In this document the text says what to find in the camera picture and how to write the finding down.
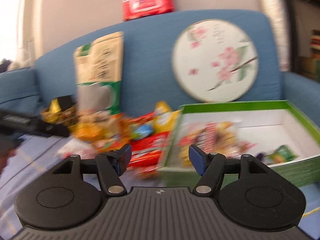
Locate Dango Galette cookie pack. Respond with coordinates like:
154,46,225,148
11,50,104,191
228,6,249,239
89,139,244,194
178,121,244,166

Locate purple triangular candy packet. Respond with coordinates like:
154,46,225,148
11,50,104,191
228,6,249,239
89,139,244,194
255,152,267,162

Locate green snack packet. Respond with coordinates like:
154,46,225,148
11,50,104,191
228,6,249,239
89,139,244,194
263,145,298,165

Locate yellow chip bag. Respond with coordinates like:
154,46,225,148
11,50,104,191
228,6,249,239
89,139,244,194
152,101,181,133

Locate blue throw pillow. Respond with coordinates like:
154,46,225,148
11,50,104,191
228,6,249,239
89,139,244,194
0,68,44,116

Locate light blue sofa blanket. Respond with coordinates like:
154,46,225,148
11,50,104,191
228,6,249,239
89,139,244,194
1,135,319,239

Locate orange snack packet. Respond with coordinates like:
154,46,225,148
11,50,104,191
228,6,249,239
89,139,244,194
72,111,122,143

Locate green white cardboard box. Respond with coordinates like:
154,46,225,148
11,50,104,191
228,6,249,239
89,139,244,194
157,100,319,187

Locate large beige green snack bag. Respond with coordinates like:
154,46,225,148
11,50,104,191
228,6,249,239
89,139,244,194
74,31,124,114

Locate round floral fan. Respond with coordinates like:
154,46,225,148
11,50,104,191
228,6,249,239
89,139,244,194
171,19,259,102

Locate red wet wipes pack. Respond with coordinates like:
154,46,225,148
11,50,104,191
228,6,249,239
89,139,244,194
122,0,175,21

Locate silver foil roll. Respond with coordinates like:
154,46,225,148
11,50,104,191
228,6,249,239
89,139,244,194
259,0,291,72

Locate black metal shelf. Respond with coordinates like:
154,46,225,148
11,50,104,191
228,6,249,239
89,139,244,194
284,0,319,82

